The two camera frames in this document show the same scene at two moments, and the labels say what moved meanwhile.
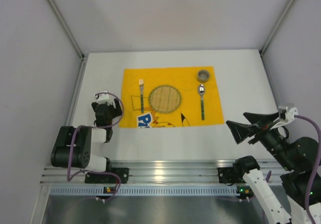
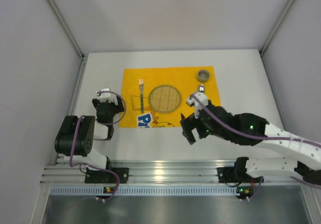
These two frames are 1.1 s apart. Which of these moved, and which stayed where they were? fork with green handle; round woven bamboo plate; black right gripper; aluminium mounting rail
Moved: black right gripper
Stayed: round woven bamboo plate; fork with green handle; aluminium mounting rail
